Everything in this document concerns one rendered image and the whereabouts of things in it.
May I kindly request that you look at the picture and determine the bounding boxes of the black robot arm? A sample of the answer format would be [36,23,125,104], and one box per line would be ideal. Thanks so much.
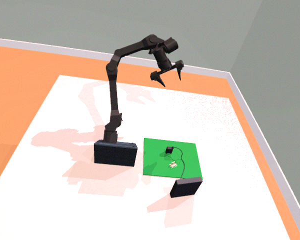
[102,34,179,144]

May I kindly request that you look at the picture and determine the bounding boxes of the green circuit board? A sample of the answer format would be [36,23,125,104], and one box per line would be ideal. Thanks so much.
[143,137,203,180]

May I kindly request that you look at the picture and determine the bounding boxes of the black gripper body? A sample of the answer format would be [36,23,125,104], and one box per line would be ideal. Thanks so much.
[150,56,185,81]

